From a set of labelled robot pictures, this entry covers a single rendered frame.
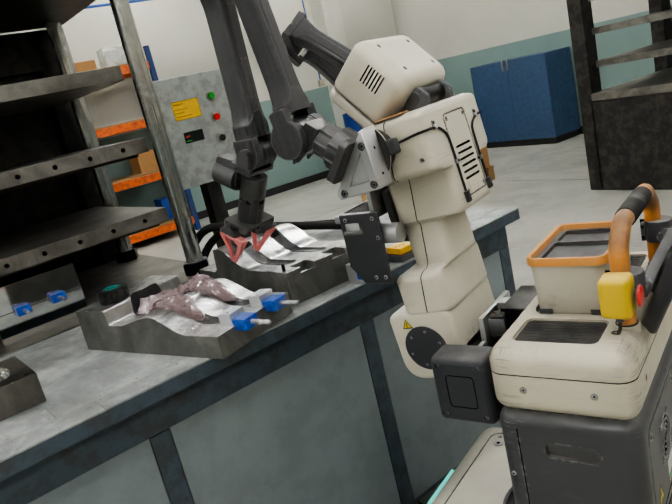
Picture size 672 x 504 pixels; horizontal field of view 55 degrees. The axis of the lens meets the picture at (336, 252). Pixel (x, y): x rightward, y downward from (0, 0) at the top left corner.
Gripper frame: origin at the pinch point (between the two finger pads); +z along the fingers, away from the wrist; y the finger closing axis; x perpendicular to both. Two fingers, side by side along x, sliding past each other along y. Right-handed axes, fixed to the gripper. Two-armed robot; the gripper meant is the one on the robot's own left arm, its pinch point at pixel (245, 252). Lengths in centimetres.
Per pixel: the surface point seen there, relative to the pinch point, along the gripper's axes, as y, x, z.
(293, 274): -16.8, 3.0, 11.6
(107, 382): 29.7, -11.6, 27.9
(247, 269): -20.3, -14.6, 20.1
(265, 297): -3.5, 4.7, 11.8
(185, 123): -65, -85, 9
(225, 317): 9.4, 3.6, 11.8
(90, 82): -34, -99, -7
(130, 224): -31, -75, 35
